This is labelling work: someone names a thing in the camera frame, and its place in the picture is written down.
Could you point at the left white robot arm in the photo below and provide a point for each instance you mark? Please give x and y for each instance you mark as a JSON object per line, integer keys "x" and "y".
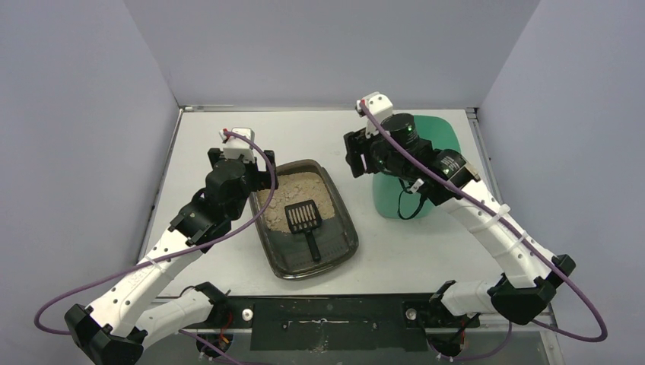
{"x": 117, "y": 327}

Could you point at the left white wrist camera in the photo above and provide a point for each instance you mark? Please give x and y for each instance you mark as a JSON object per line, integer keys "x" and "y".
{"x": 235, "y": 148}

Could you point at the beige cat litter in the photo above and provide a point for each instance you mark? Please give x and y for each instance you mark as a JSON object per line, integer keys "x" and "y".
{"x": 295, "y": 188}

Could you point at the dark plastic litter tray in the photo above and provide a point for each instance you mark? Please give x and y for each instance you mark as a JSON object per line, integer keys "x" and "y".
{"x": 288, "y": 255}

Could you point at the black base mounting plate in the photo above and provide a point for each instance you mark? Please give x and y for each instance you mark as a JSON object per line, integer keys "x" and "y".
{"x": 337, "y": 323}

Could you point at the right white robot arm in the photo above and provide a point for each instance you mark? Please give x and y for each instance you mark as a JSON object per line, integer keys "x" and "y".
{"x": 435, "y": 171}

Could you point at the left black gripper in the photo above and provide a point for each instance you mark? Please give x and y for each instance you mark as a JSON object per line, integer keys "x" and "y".
{"x": 267, "y": 164}

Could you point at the black slotted litter scoop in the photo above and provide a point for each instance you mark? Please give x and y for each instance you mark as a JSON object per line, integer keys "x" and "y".
{"x": 304, "y": 217}

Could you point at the green plastic bin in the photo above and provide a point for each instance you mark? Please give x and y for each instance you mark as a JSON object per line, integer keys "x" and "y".
{"x": 389, "y": 198}

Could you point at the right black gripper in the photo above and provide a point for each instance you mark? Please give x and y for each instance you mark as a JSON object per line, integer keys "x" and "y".
{"x": 354, "y": 153}

